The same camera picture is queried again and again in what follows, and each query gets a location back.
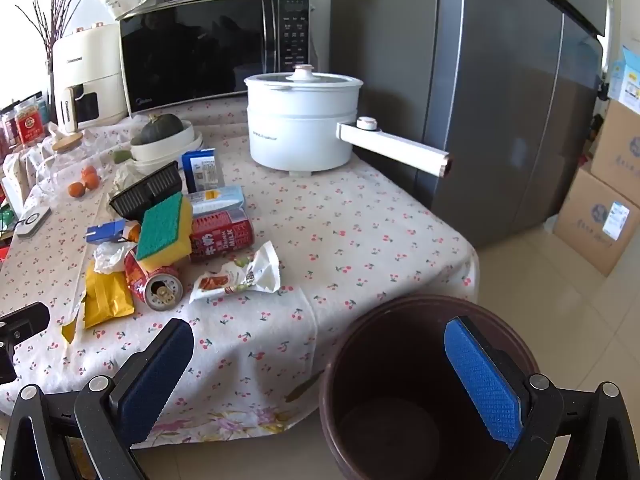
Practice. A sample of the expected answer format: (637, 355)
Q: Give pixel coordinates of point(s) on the blue and white carton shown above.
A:
(202, 170)

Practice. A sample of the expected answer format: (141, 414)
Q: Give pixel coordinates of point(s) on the grey refrigerator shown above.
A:
(475, 85)

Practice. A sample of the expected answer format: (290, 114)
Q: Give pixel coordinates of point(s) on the large cardboard box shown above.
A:
(585, 230)

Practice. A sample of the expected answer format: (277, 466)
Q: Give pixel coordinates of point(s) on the red drink can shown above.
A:
(160, 292)

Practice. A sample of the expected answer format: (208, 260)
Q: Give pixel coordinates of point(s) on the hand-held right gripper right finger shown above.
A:
(480, 385)

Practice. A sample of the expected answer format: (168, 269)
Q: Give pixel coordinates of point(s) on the cream air fryer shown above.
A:
(95, 60)

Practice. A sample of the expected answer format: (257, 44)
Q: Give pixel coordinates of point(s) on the bare decorative branches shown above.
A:
(50, 35)

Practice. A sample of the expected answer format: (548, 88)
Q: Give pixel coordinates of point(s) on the white bowl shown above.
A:
(165, 151)
(192, 152)

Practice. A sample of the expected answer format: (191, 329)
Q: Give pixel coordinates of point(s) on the crumpled white paper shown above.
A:
(124, 180)

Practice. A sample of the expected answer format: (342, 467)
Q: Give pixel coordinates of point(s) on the brown round trash bin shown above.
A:
(380, 360)

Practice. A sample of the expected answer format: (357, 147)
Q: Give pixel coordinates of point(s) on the green fruit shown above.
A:
(121, 156)

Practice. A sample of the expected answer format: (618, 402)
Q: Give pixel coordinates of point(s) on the dark green pumpkin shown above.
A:
(161, 130)

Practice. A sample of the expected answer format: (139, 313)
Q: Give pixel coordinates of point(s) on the small cardboard box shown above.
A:
(617, 155)

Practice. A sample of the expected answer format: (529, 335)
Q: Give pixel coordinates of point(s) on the cherry print tablecloth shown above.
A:
(350, 210)

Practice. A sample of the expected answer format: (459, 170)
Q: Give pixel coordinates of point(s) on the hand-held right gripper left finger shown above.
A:
(155, 385)

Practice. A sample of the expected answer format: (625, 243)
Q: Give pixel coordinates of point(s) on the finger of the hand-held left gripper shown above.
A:
(27, 322)
(7, 365)

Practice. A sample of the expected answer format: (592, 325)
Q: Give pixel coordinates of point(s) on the red lidded jar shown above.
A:
(29, 125)

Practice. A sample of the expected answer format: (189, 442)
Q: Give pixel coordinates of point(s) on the blue and white box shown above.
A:
(627, 80)

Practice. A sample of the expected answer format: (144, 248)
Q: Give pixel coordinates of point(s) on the black microwave oven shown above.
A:
(200, 50)

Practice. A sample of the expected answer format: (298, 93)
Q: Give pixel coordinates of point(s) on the white remote control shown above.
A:
(32, 221)

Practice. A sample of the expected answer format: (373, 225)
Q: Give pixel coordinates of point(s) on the light blue carton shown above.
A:
(220, 200)

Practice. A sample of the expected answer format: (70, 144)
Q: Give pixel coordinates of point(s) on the black plastic tray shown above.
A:
(145, 192)

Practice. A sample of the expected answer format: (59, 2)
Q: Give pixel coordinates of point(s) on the green and yellow sponge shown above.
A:
(162, 227)

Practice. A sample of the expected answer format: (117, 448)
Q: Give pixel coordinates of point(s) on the white electric cooking pot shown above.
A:
(295, 130)

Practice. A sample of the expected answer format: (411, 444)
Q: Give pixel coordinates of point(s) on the yellow packet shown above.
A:
(107, 300)

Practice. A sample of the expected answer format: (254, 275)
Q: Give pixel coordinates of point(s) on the white snack wrapper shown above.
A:
(235, 275)

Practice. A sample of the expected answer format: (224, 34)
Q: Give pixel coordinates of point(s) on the small orange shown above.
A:
(90, 172)
(76, 189)
(92, 183)

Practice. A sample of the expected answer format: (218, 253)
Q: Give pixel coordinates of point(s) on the glass jar with wooden lid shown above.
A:
(60, 170)

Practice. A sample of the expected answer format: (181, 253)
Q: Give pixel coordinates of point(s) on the red milk can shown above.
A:
(222, 237)

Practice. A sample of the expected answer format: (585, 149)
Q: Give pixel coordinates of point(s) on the small blue box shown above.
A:
(105, 232)

